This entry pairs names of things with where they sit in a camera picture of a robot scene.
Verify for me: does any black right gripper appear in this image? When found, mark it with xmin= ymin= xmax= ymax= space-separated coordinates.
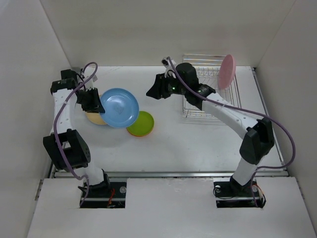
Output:
xmin=146 ymin=72 xmax=188 ymax=100

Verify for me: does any beige plate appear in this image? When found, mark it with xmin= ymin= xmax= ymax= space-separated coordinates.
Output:
xmin=86 ymin=94 xmax=108 ymax=126

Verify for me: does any blue plate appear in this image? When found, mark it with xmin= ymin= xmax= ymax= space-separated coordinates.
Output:
xmin=100 ymin=88 xmax=139 ymax=128

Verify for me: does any green plate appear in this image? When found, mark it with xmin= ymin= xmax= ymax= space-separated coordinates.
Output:
xmin=127 ymin=111 xmax=155 ymax=131

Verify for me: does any orange plate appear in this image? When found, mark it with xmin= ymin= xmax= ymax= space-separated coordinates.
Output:
xmin=127 ymin=129 xmax=153 ymax=137

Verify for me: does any pink plate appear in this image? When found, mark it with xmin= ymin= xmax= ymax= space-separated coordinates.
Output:
xmin=218 ymin=55 xmax=236 ymax=90

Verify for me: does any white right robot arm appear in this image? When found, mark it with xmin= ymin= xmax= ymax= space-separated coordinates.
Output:
xmin=146 ymin=58 xmax=274 ymax=195

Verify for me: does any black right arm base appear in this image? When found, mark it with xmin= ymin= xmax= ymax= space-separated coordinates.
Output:
xmin=212 ymin=180 xmax=266 ymax=208

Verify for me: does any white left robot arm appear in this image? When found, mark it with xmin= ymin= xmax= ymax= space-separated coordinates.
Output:
xmin=43 ymin=69 xmax=111 ymax=197

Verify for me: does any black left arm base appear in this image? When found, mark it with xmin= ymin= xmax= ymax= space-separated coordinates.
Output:
xmin=78 ymin=181 xmax=127 ymax=209

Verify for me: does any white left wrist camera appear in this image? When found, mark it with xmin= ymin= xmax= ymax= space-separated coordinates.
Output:
xmin=85 ymin=75 xmax=98 ymax=90

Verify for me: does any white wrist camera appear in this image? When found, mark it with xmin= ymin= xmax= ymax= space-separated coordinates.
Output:
xmin=161 ymin=57 xmax=176 ymax=78
xmin=85 ymin=75 xmax=98 ymax=90

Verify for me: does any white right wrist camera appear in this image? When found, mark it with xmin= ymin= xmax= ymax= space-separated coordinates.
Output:
xmin=161 ymin=57 xmax=176 ymax=78

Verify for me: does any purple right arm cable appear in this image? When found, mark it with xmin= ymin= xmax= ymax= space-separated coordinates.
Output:
xmin=165 ymin=56 xmax=296 ymax=208

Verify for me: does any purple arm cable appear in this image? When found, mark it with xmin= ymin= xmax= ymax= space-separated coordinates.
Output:
xmin=165 ymin=56 xmax=296 ymax=208
xmin=53 ymin=61 xmax=99 ymax=206

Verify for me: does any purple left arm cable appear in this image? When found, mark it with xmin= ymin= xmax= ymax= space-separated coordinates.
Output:
xmin=53 ymin=61 xmax=99 ymax=206

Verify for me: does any silver wire dish rack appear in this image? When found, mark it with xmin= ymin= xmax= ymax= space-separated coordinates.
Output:
xmin=179 ymin=54 xmax=243 ymax=124

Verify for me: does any aluminium table rail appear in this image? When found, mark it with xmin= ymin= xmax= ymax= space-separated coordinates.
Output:
xmin=48 ymin=66 xmax=289 ymax=179

